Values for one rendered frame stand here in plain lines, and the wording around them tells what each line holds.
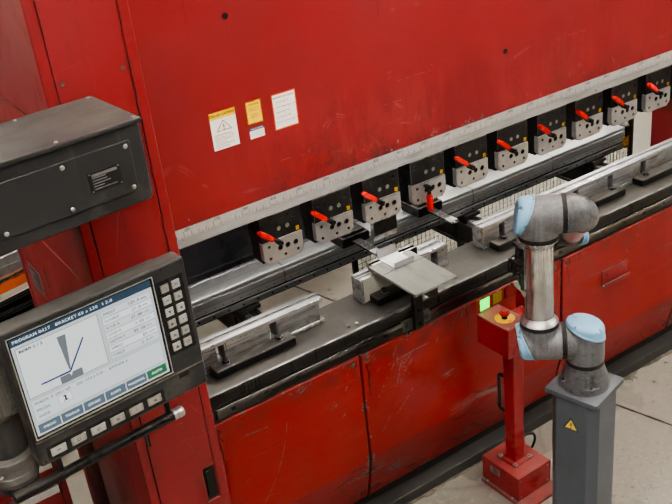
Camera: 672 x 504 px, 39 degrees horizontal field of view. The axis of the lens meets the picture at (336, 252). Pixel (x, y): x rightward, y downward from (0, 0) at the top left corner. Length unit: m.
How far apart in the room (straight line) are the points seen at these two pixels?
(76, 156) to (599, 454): 1.90
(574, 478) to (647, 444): 0.92
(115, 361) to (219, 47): 0.98
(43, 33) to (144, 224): 0.56
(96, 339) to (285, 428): 1.17
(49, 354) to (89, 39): 0.75
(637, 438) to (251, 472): 1.68
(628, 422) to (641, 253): 0.71
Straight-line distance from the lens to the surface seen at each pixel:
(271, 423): 3.17
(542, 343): 2.92
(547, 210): 2.73
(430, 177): 3.31
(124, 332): 2.22
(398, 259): 3.33
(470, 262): 3.55
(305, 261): 3.46
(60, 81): 2.36
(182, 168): 2.78
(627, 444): 4.09
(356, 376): 3.29
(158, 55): 2.67
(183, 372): 2.35
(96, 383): 2.25
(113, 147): 2.09
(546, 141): 3.67
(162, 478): 2.93
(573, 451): 3.16
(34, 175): 2.03
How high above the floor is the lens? 2.59
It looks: 28 degrees down
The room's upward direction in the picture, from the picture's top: 7 degrees counter-clockwise
